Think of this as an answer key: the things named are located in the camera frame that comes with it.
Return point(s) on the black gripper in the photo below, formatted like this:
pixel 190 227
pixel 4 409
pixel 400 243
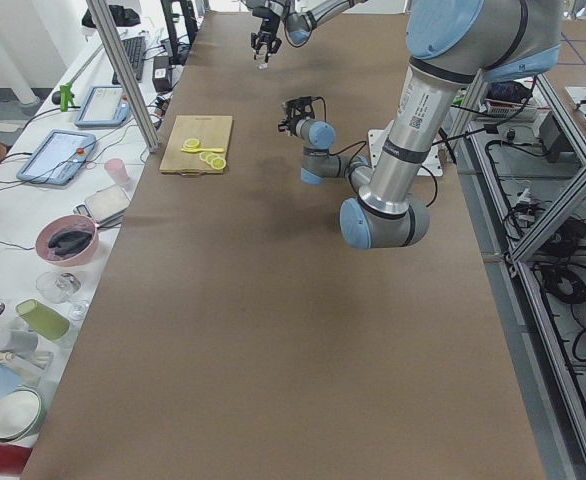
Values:
pixel 290 123
pixel 267 25

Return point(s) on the clear glass measuring cup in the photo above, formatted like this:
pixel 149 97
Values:
pixel 262 63

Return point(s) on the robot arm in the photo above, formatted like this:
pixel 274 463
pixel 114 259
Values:
pixel 297 26
pixel 450 43

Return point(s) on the green cup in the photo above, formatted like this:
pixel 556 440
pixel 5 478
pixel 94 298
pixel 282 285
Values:
pixel 43 319

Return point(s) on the wooden cup rack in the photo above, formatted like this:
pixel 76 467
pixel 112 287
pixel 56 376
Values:
pixel 32 367

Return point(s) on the grey cup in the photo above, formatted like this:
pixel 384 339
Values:
pixel 19 342

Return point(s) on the wooden cutting board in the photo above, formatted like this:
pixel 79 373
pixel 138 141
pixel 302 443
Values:
pixel 211 130

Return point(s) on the lower lemon slice of row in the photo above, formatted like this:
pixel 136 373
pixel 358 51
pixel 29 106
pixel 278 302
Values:
pixel 219 164

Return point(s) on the middle lemon slice of row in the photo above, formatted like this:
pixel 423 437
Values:
pixel 210 159

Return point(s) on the lemon slice near blade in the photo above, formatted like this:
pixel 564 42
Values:
pixel 191 144

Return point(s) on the yellow plastic knife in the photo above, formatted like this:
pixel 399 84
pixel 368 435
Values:
pixel 203 149

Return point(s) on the black keyboard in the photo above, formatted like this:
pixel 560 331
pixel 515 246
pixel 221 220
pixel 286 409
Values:
pixel 134 49

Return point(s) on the blue teach pendant far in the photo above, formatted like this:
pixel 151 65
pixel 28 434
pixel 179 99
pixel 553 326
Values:
pixel 103 107

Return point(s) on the blue teach pendant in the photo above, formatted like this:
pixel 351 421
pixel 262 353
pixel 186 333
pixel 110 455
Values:
pixel 103 107
pixel 58 159

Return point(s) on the pink tumbler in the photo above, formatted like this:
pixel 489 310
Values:
pixel 116 170

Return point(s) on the silver kitchen scale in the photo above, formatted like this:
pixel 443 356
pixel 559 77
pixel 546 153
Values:
pixel 106 207

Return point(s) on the blue teach pendant near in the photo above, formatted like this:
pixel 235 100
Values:
pixel 58 159

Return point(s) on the dark grey cloth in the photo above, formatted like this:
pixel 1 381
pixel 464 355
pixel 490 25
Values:
pixel 66 243

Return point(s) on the pink bowl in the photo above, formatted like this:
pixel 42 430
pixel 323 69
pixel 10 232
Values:
pixel 71 222

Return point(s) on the wine glass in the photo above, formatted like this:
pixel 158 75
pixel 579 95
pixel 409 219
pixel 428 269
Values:
pixel 59 288

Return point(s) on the white green bowl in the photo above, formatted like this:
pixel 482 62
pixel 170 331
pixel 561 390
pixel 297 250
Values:
pixel 21 414

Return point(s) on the aluminium frame post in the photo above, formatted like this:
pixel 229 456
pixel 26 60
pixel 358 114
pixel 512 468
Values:
pixel 119 60

